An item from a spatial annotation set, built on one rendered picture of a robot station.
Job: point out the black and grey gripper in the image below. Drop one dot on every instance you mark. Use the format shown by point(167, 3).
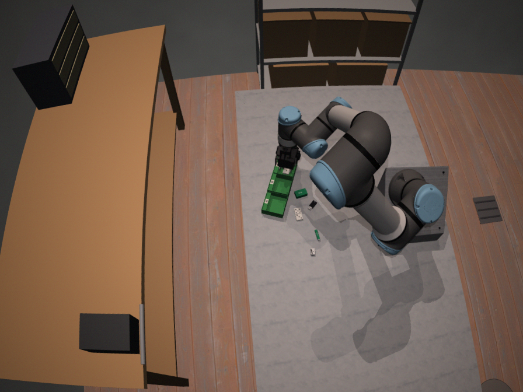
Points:
point(288, 160)

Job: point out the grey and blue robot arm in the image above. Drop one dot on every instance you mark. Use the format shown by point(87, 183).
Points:
point(345, 173)

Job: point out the green rack of bins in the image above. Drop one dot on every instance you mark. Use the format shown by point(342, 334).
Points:
point(278, 192)

